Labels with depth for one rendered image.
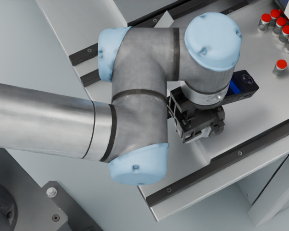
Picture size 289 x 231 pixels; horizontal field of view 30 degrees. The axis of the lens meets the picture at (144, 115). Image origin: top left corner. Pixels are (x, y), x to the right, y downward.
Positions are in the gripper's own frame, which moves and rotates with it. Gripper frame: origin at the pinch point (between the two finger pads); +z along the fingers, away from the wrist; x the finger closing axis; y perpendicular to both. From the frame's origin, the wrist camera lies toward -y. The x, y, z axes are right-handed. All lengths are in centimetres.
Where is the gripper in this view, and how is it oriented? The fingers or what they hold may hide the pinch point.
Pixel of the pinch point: (203, 128)
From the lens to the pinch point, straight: 104.0
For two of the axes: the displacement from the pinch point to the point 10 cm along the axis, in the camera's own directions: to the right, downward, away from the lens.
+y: -8.8, 4.3, -1.9
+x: 4.7, 8.1, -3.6
